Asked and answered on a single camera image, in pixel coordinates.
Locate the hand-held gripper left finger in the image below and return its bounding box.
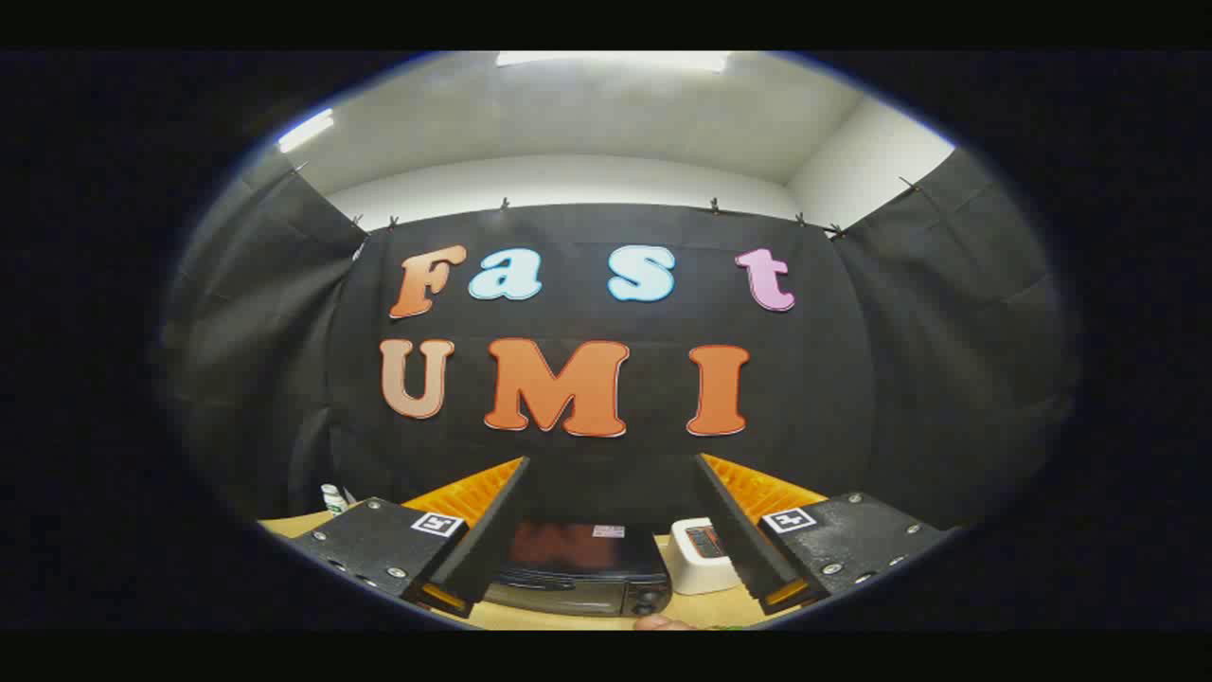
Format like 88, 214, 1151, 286
289, 456, 531, 619

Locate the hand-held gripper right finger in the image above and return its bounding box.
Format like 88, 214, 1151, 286
694, 453, 957, 615

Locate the black toaster oven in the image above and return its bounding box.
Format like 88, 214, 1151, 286
481, 519, 674, 619

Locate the white boxy appliance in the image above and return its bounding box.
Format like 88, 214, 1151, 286
663, 518, 745, 597

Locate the small ceiling light panel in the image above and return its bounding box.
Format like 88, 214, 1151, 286
276, 108, 336, 153

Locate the wide ceiling light panel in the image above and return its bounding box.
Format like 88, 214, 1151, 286
495, 51, 732, 73

